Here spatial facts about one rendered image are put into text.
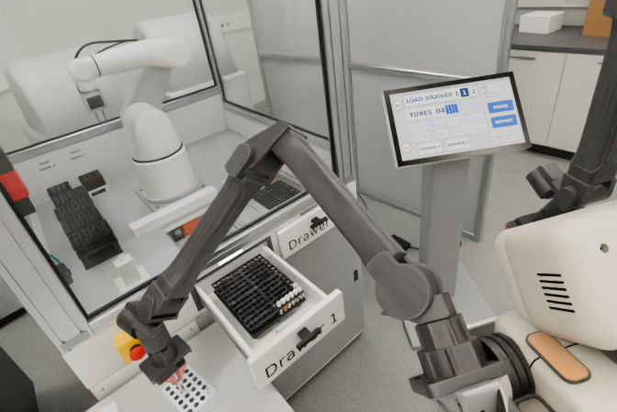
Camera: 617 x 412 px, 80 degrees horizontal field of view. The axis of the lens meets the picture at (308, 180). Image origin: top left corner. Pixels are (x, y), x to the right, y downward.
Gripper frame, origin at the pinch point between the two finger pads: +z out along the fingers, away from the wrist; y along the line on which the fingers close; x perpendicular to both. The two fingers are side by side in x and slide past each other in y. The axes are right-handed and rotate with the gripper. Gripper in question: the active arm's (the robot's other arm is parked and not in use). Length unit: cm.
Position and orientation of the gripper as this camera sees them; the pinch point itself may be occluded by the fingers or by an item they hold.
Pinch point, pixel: (176, 379)
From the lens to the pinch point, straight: 106.7
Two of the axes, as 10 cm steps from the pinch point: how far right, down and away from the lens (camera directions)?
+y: -6.5, 4.6, -6.1
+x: 7.5, 2.6, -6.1
